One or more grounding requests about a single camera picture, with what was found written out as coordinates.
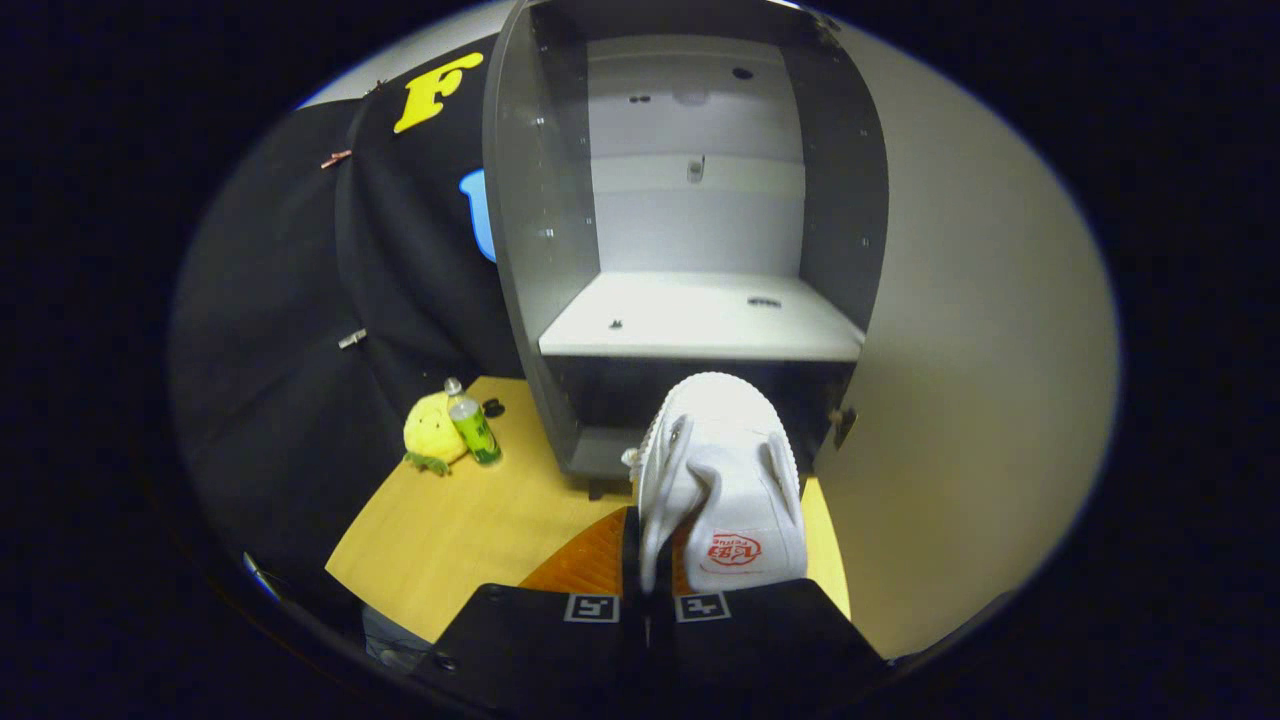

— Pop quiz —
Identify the black backdrop cloth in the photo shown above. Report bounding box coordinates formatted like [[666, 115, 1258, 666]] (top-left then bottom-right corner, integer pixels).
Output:
[[170, 45, 546, 621]]

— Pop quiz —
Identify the beige shoe cabinet door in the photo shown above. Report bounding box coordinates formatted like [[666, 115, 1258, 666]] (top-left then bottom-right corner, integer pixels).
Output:
[[810, 20, 1121, 661]]

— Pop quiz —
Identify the grey shoe cabinet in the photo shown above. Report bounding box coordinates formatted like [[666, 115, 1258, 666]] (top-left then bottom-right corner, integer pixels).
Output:
[[483, 0, 891, 501]]

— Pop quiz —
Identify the white cabinet shelf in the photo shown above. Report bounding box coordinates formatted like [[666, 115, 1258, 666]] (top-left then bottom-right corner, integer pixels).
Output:
[[538, 272, 866, 363]]

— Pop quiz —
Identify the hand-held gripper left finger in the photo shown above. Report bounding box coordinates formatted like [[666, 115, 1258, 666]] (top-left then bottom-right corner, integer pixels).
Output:
[[415, 505, 651, 701]]

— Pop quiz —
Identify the green plastic bottle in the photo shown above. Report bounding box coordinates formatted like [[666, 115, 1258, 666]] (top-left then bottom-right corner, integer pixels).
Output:
[[443, 377, 503, 467]]

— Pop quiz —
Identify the yellow plush toy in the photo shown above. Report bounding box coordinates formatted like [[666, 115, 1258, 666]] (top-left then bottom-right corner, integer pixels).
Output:
[[402, 390, 469, 476]]

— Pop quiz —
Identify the white shoe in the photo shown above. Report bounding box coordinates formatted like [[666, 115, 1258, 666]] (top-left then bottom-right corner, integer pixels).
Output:
[[622, 372, 809, 596]]

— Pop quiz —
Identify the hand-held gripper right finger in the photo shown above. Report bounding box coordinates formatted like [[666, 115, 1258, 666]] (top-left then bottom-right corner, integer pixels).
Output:
[[648, 525, 891, 693]]

